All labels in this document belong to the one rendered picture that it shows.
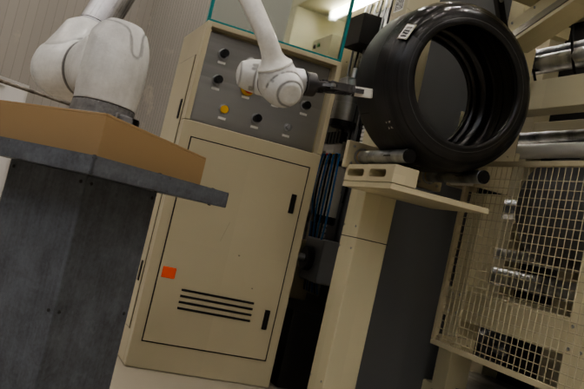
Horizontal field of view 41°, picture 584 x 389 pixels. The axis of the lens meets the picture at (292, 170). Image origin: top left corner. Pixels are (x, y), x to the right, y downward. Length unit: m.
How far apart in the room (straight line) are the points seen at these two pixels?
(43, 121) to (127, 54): 0.27
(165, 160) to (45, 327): 0.46
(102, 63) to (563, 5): 1.61
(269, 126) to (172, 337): 0.86
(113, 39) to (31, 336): 0.71
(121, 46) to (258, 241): 1.21
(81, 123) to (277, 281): 1.42
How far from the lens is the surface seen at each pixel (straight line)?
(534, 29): 2.93
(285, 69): 2.17
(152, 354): 2.87
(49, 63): 2.07
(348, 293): 2.79
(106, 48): 1.91
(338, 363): 2.82
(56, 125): 1.76
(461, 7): 2.58
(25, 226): 1.87
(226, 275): 2.87
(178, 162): 1.87
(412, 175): 2.44
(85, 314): 1.86
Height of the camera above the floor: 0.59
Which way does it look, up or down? 4 degrees up
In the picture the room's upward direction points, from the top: 13 degrees clockwise
